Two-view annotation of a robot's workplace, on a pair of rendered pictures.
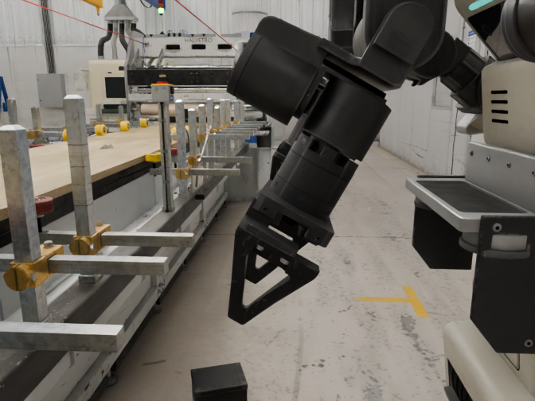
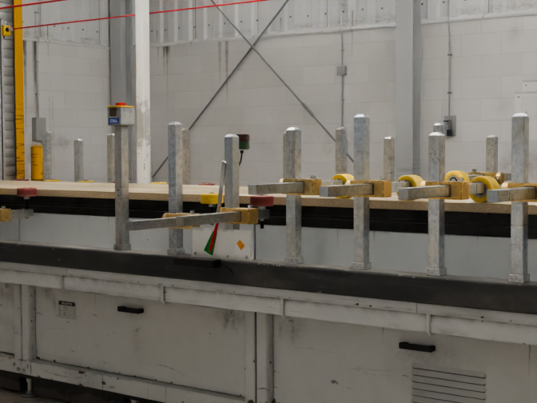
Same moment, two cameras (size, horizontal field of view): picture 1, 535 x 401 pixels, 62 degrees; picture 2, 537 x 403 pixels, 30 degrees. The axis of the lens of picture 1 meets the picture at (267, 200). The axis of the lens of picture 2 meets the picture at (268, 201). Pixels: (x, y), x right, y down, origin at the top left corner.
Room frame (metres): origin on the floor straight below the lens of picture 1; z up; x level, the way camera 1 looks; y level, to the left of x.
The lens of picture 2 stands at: (4.25, -2.31, 1.06)
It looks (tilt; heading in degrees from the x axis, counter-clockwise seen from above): 3 degrees down; 123
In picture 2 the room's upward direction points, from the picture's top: straight up
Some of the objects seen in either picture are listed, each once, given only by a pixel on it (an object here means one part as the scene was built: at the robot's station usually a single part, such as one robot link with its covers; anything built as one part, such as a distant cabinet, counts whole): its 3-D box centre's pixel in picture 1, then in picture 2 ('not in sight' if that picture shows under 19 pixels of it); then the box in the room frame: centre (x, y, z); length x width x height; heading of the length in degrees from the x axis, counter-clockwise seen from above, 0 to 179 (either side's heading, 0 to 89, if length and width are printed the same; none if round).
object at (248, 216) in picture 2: (194, 159); (237, 215); (2.36, 0.39, 0.85); 0.14 x 0.06 x 0.05; 177
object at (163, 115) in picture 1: (165, 157); (121, 188); (1.82, 0.42, 0.93); 0.05 x 0.05 x 0.45; 87
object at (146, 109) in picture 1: (197, 109); not in sight; (4.97, 0.78, 1.05); 1.43 x 0.12 x 0.12; 87
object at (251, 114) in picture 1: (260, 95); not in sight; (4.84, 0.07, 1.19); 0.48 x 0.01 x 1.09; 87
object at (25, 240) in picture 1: (26, 247); not in sight; (0.84, 0.48, 0.88); 0.04 x 0.04 x 0.48; 87
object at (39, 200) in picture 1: (38, 219); (26, 200); (1.14, 0.61, 0.85); 0.08 x 0.08 x 0.11
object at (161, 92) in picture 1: (162, 94); (121, 116); (1.83, 0.42, 1.18); 0.07 x 0.07 x 0.08; 87
